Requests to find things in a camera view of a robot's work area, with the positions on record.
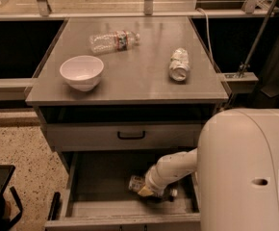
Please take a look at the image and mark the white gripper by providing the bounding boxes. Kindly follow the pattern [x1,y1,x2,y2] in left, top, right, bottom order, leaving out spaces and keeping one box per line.
[138,165,169,197]

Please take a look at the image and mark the blue labelled plastic bottle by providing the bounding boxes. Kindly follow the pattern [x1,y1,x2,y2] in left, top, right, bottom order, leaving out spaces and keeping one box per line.
[128,175,178,201]

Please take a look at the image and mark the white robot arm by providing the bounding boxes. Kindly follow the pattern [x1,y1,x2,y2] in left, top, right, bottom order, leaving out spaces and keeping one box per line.
[139,109,279,231]

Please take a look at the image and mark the open grey middle drawer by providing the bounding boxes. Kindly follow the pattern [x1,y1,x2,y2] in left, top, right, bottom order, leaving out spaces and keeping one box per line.
[45,149,200,231]

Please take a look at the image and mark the closed grey drawer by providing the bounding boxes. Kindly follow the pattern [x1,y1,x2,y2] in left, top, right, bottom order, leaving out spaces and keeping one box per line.
[42,122,203,152]

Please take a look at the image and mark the grey drawer cabinet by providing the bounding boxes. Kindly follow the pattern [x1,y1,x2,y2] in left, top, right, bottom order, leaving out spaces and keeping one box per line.
[24,15,230,231]

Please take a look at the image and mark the clear plastic water bottle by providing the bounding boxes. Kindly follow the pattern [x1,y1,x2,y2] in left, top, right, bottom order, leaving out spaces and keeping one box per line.
[89,30,140,54]

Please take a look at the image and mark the crushed silver can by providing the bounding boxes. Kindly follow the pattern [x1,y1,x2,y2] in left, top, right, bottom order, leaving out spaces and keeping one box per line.
[169,48,190,82]

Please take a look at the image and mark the white ceramic bowl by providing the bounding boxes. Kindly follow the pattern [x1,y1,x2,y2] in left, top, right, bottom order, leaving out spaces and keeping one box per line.
[60,55,104,91]

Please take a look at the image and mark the metal stand with pole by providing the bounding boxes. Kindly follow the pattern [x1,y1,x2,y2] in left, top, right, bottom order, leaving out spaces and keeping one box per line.
[218,0,278,94]

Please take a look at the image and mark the black office chair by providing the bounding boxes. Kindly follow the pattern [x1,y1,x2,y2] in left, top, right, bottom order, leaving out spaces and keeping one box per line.
[239,78,279,109]

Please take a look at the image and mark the black side drawer handle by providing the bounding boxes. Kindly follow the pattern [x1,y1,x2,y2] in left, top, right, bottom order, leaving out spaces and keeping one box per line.
[48,192,61,220]

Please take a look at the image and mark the white cable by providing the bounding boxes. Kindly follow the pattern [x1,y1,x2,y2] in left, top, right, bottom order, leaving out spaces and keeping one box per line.
[195,7,215,65]

